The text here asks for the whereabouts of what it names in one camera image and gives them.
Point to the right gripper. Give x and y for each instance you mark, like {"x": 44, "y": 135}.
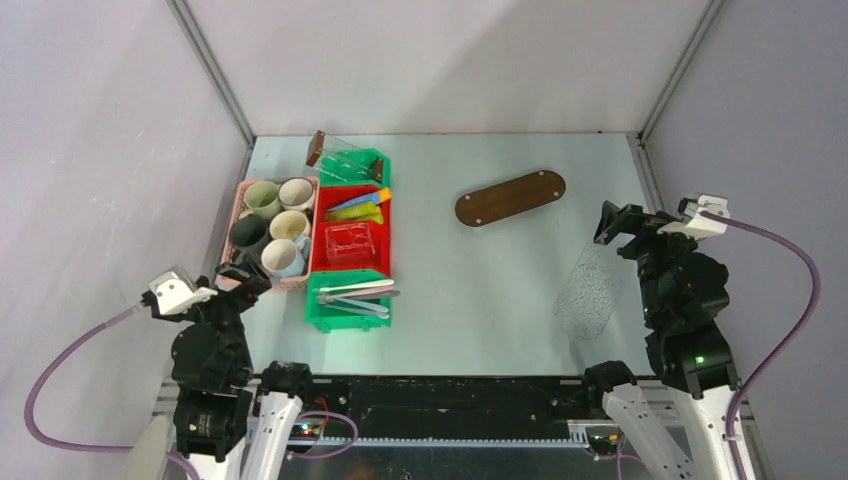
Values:
{"x": 643, "y": 224}

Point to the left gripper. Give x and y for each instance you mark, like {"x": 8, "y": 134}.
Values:
{"x": 253, "y": 280}

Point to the black mug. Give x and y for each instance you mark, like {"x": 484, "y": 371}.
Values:
{"x": 248, "y": 237}

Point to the light blue mug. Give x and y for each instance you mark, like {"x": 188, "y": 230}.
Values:
{"x": 285, "y": 258}

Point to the clear acrylic holder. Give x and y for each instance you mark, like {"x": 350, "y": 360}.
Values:
{"x": 350, "y": 243}

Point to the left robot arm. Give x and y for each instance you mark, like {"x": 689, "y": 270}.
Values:
{"x": 222, "y": 428}

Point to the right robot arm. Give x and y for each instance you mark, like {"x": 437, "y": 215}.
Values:
{"x": 682, "y": 292}

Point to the clear textured oval tray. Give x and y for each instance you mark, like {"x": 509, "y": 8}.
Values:
{"x": 586, "y": 302}

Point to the white toothbrush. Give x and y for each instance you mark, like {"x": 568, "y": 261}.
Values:
{"x": 359, "y": 286}

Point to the brown wooden oval tray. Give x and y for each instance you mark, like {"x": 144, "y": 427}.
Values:
{"x": 509, "y": 198}

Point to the pink perforated basket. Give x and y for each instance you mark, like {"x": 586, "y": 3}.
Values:
{"x": 280, "y": 284}

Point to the cream mug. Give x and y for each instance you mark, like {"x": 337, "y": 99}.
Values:
{"x": 290, "y": 225}

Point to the green mug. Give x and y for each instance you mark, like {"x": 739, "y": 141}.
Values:
{"x": 261, "y": 200}

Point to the green bin with toothbrushes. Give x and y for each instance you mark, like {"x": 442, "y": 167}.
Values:
{"x": 329, "y": 316}

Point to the red plastic bin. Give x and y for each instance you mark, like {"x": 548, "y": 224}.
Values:
{"x": 333, "y": 195}

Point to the white ribbed mug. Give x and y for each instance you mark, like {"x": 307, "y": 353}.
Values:
{"x": 297, "y": 194}

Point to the clear holder with brown ends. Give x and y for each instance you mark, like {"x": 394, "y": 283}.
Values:
{"x": 323, "y": 144}

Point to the green bin at back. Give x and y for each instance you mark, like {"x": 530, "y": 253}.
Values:
{"x": 355, "y": 167}

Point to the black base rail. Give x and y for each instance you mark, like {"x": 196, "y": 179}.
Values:
{"x": 454, "y": 410}

